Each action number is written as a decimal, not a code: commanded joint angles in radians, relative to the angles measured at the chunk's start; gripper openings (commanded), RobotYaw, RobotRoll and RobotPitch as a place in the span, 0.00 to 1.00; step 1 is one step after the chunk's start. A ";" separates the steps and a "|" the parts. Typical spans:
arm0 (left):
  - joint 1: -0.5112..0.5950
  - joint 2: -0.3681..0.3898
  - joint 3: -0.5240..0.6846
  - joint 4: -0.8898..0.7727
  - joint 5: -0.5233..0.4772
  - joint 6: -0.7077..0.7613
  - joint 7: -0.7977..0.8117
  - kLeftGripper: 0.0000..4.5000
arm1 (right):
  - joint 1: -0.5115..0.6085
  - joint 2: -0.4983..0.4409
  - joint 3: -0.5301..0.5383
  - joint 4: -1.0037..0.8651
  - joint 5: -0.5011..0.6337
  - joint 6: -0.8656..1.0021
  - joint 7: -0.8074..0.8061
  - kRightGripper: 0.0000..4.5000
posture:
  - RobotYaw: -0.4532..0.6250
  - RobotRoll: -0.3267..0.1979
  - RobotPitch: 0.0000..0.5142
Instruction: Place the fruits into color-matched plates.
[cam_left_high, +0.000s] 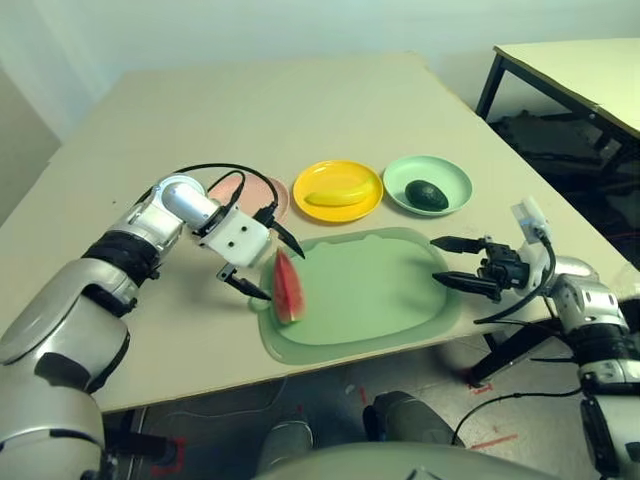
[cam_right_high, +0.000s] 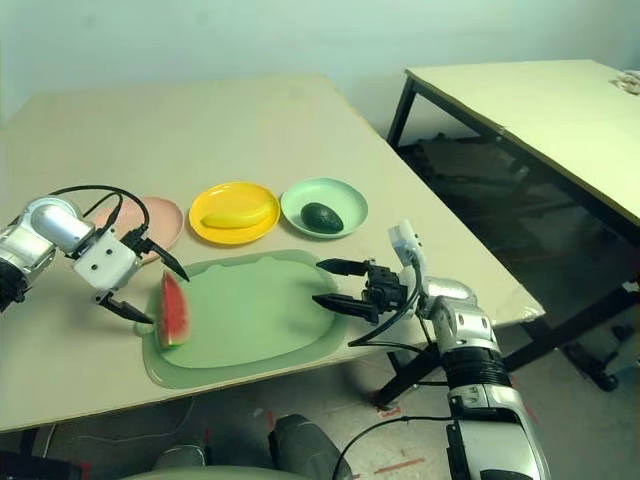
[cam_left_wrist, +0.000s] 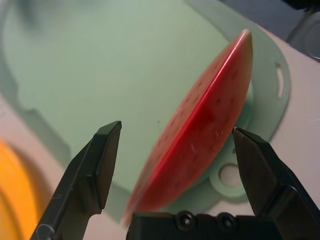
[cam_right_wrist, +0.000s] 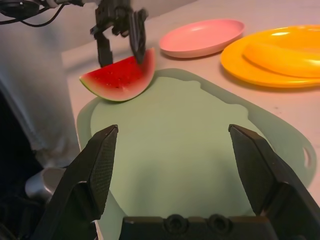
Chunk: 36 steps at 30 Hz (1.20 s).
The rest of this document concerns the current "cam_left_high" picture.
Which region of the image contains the yellow plastic plate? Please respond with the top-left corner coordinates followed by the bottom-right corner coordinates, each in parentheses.
top-left (292, 159), bottom-right (385, 225)

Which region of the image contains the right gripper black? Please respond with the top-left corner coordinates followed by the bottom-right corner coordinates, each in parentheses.
top-left (429, 235), bottom-right (529, 302)

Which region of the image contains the black work table leg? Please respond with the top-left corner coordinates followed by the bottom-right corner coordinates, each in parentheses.
top-left (102, 407), bottom-right (179, 464)
top-left (469, 319), bottom-right (557, 389)

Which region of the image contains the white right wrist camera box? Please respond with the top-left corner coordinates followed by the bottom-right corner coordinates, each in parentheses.
top-left (509, 196), bottom-right (554, 294)

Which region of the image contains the pale green plastic tray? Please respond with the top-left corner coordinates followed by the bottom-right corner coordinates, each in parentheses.
top-left (248, 226), bottom-right (464, 365)

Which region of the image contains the dark green avocado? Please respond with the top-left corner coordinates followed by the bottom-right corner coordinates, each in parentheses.
top-left (403, 179), bottom-right (450, 211)

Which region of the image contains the yellow banana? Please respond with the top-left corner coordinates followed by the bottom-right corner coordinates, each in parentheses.
top-left (304, 175), bottom-right (380, 208)

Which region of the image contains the side table with black frame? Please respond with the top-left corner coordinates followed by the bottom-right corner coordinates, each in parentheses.
top-left (474, 37), bottom-right (640, 174)

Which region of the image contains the grey robot leg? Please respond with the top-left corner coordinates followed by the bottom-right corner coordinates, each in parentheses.
top-left (363, 391), bottom-right (464, 449)
top-left (259, 418), bottom-right (315, 474)

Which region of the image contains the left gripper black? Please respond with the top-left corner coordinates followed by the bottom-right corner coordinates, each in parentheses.
top-left (192, 206), bottom-right (307, 303)

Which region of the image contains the pale green plastic plate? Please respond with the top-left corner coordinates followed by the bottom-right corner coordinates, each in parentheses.
top-left (382, 154), bottom-right (474, 217)

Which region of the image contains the silver robot torso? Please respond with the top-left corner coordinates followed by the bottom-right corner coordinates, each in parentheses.
top-left (252, 439), bottom-right (571, 480)

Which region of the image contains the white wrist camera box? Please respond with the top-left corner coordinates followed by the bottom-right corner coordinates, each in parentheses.
top-left (198, 206), bottom-right (275, 267)
top-left (509, 196), bottom-right (554, 294)

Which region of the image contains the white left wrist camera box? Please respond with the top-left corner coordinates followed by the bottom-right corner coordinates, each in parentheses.
top-left (198, 206), bottom-right (275, 267)

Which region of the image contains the black cable with plug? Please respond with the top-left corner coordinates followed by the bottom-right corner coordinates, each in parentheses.
top-left (174, 161), bottom-right (279, 227)

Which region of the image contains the grey right robot leg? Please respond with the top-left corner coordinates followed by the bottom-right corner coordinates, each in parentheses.
top-left (363, 391), bottom-right (464, 449)

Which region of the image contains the grey left robot leg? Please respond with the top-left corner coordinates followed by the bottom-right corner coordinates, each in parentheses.
top-left (259, 418), bottom-right (315, 474)

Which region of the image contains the red watermelon slice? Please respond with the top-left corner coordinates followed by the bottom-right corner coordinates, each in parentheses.
top-left (272, 248), bottom-right (309, 326)

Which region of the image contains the pink plastic plate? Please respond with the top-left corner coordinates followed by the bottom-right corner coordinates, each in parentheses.
top-left (206, 174), bottom-right (292, 226)

